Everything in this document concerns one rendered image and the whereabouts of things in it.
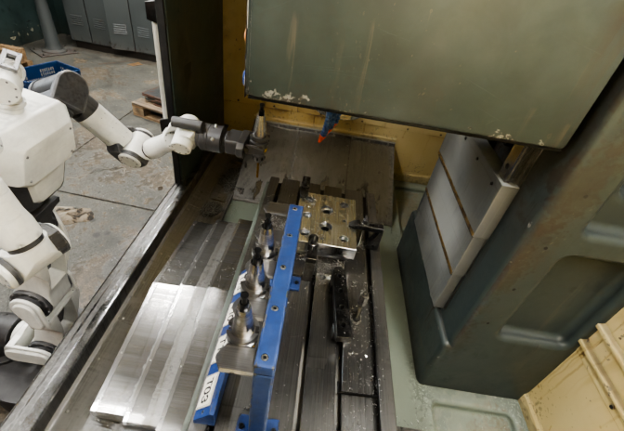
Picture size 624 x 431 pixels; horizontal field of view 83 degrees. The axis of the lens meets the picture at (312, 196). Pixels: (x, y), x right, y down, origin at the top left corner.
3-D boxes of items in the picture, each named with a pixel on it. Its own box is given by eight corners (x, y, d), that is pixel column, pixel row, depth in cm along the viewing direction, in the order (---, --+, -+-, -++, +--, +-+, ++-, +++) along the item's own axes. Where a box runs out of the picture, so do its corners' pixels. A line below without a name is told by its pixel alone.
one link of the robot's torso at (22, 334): (9, 362, 149) (-3, 346, 141) (42, 321, 165) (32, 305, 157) (58, 371, 149) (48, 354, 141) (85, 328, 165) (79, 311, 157)
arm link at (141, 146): (171, 161, 119) (141, 173, 130) (182, 137, 124) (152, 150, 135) (143, 141, 112) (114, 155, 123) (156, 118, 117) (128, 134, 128)
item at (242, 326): (252, 340, 66) (253, 319, 62) (228, 336, 65) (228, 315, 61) (256, 319, 69) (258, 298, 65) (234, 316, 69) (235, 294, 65)
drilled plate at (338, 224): (290, 249, 125) (291, 239, 122) (299, 200, 148) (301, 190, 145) (353, 259, 125) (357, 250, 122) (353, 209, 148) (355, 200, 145)
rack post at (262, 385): (233, 440, 80) (234, 378, 62) (239, 414, 84) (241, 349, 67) (276, 447, 80) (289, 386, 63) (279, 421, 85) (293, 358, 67)
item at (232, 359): (212, 371, 62) (212, 369, 61) (220, 343, 66) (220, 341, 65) (251, 377, 62) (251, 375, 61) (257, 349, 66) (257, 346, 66)
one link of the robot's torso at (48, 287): (8, 316, 129) (-27, 228, 102) (42, 279, 143) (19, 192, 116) (51, 326, 131) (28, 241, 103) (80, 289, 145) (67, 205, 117)
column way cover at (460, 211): (429, 308, 118) (500, 185, 87) (409, 218, 156) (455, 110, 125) (444, 311, 118) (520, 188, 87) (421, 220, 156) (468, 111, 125)
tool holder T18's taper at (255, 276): (260, 293, 74) (262, 272, 70) (240, 286, 75) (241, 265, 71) (268, 279, 77) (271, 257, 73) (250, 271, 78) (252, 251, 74)
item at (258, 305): (228, 317, 71) (228, 314, 70) (236, 295, 75) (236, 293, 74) (263, 322, 71) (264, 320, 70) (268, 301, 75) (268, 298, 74)
